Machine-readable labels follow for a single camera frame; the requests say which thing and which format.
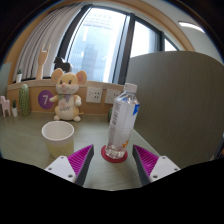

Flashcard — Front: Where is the red round coaster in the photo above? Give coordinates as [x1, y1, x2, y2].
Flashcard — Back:
[101, 145, 128, 163]

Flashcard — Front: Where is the green partition panel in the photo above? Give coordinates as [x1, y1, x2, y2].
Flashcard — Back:
[0, 62, 11, 96]
[126, 51, 224, 168]

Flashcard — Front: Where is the white grey curtain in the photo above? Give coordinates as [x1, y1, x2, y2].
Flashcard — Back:
[15, 3, 81, 80]

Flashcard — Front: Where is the tall green cactus ornament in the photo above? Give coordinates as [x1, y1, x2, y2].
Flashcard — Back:
[19, 84, 30, 116]

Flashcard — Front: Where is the black horse figurine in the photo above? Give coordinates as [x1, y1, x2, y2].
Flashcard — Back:
[54, 57, 72, 72]

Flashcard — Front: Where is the round green cactus ornament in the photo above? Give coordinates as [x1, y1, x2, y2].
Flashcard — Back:
[107, 108, 113, 122]

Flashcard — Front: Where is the purple number seven sticker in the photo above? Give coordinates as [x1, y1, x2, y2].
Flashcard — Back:
[38, 90, 53, 109]

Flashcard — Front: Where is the small pink toy chair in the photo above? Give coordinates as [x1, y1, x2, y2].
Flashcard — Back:
[0, 96, 11, 117]

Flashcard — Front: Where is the white wall socket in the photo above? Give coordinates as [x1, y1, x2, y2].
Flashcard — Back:
[105, 89, 121, 104]
[86, 87, 103, 103]

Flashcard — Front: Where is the small potted plant on table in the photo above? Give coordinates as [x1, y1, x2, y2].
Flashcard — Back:
[12, 99, 18, 117]

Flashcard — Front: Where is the wooden hand sculpture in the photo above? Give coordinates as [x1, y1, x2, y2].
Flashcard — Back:
[36, 46, 50, 80]

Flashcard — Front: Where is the left white wall socket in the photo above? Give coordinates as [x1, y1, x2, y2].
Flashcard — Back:
[86, 87, 103, 103]

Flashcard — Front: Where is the clear plastic water bottle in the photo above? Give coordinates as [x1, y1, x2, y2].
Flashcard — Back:
[105, 83, 140, 160]

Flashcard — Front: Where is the left green partition panel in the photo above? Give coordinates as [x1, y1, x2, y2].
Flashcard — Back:
[0, 62, 11, 96]

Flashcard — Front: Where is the small potted plant on sill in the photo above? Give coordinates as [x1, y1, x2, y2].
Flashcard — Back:
[16, 69, 22, 83]

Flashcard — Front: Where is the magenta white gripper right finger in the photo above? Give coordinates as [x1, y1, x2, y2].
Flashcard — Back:
[132, 145, 180, 186]

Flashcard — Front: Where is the white paper cup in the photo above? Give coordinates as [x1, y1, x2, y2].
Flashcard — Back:
[41, 121, 74, 158]

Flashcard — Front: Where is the beige plush mouse toy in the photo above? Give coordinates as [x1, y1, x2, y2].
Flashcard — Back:
[49, 68, 87, 122]

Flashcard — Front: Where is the right green partition panel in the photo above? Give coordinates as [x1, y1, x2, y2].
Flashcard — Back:
[126, 51, 224, 168]

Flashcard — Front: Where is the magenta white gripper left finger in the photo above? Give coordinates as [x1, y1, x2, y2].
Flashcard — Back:
[46, 145, 94, 186]

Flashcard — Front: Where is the right white wall socket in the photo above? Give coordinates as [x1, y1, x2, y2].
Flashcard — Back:
[105, 89, 121, 104]

